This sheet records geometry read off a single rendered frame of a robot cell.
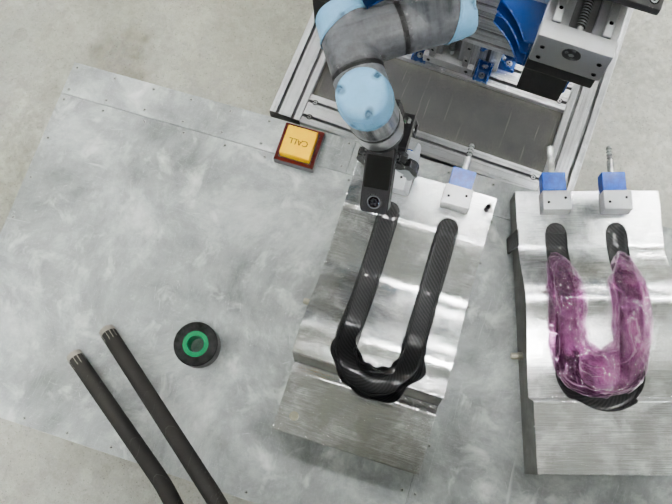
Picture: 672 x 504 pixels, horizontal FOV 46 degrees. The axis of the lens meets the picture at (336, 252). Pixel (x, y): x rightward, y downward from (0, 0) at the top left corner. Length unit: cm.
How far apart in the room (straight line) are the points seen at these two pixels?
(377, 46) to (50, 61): 174
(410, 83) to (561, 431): 122
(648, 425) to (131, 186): 102
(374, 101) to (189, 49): 162
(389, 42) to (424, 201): 39
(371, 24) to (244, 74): 145
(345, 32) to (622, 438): 78
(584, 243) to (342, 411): 53
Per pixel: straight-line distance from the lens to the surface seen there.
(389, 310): 137
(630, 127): 259
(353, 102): 107
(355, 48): 112
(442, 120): 225
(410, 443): 140
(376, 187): 125
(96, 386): 149
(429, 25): 115
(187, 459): 139
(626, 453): 141
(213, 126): 162
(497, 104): 229
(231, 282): 151
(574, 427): 139
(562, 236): 150
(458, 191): 142
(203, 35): 265
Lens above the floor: 225
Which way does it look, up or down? 75 degrees down
